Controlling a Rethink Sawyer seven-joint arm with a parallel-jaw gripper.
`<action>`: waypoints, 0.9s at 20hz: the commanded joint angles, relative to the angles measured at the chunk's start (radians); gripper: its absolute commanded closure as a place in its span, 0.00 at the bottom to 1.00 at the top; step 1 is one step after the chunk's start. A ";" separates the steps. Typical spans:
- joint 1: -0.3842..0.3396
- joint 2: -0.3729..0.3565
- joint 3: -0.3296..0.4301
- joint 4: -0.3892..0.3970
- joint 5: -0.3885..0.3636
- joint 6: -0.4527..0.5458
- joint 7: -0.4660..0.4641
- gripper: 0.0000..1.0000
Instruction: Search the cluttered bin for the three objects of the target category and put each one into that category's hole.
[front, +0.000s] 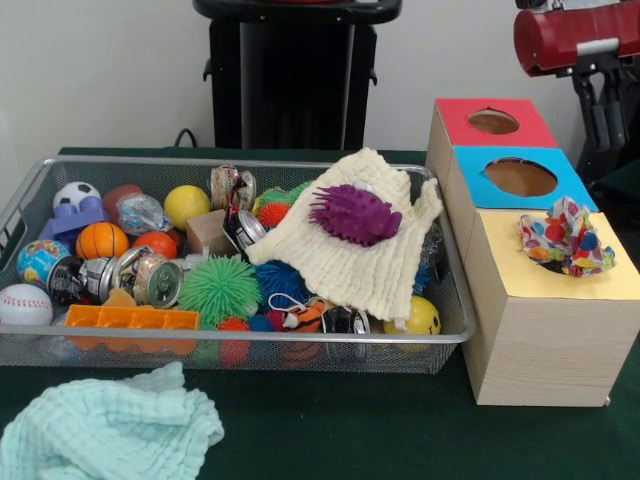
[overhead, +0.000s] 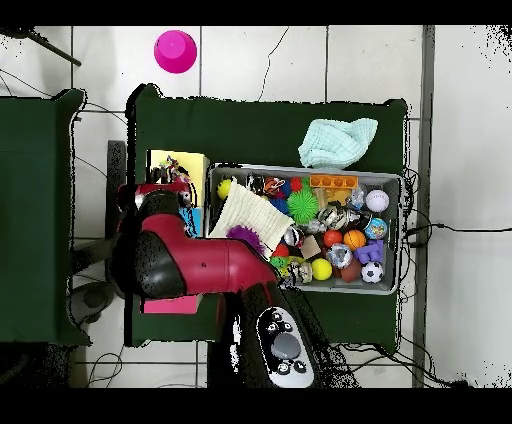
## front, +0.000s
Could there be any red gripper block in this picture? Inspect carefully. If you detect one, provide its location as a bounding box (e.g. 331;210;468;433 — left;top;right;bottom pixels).
513;2;640;154

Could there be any colourful dotted cloth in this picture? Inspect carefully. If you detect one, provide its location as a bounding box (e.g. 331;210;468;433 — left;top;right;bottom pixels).
517;195;617;279

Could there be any purple spiky hedgehog toy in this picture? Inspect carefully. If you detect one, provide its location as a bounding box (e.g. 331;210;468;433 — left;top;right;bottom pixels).
308;183;404;249

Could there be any cream knitted cloth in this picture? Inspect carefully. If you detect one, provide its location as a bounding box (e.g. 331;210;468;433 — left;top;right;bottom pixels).
247;147;445;322

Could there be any light blue muslin cloth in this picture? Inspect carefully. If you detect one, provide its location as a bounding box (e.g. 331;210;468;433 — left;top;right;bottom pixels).
0;362;225;480

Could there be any wooden box with three holes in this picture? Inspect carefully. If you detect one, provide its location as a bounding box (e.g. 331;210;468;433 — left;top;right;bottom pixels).
424;97;640;407

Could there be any yellow smiley ball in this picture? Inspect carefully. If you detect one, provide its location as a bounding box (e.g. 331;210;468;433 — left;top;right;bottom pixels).
383;295;442;336

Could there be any green spiky ball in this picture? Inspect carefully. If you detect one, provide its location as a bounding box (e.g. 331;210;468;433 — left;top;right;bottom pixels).
178;255;262;327

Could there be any plain yellow ball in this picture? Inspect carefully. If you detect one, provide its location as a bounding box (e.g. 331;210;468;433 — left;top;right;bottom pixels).
163;184;212;231

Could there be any red rubber ball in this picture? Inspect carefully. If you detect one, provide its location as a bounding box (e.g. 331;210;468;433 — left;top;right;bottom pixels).
132;231;179;260

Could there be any orange plastic tray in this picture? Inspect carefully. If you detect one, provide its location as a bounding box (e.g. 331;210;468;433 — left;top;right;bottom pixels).
64;304;200;352

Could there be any orange basketball toy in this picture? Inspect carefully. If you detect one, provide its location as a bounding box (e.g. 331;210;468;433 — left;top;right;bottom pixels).
75;222;130;260

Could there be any black and white soccer ball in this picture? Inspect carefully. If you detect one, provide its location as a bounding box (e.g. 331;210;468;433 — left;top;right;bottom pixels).
53;181;103;211

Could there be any white baseball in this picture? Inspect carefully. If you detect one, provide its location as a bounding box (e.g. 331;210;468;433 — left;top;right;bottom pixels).
0;283;54;327

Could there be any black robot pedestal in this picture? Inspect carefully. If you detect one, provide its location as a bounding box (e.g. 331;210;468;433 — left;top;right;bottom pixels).
192;0;404;151

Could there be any wire mesh bin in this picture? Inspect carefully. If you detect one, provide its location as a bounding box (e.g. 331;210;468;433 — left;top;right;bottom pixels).
0;154;477;374

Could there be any black looped cable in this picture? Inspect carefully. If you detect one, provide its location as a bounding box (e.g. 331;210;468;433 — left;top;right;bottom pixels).
173;127;202;149

